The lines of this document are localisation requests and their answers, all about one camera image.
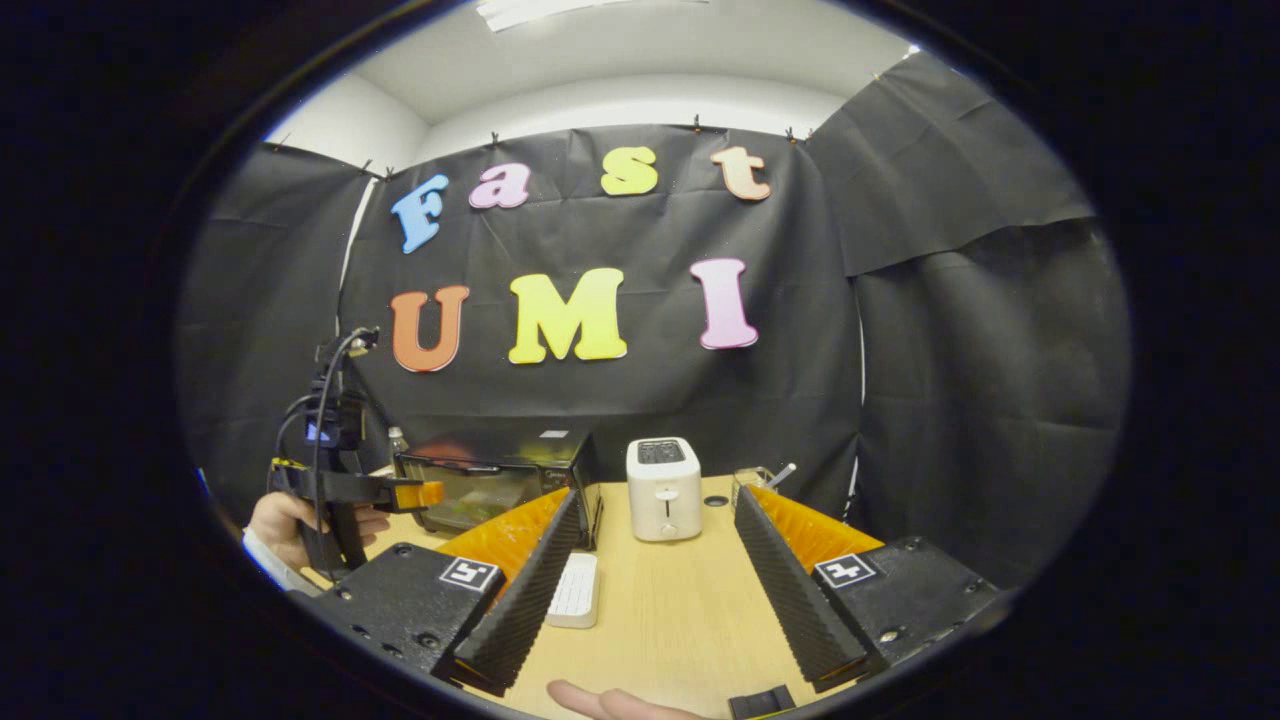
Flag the ceiling light panel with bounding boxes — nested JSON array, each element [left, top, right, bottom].
[[475, 0, 703, 33]]

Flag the metal mesh cup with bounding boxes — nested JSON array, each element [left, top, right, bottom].
[[730, 465, 777, 512]]

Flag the black backdrop cloth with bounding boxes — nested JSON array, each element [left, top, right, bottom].
[[178, 50, 1131, 591]]

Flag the black electric oven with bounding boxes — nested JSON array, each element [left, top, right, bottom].
[[393, 430, 603, 552]]

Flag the white toaster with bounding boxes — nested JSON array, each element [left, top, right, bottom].
[[626, 437, 704, 543]]

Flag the small white rectangular plate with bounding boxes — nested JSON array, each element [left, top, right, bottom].
[[545, 552, 601, 630]]

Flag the black cable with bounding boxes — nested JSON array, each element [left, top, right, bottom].
[[310, 328, 379, 566], [274, 393, 323, 463]]

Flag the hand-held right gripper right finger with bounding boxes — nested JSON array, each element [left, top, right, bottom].
[[735, 483, 1006, 693]]

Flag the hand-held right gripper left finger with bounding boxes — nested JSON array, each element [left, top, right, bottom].
[[300, 487, 583, 698]]

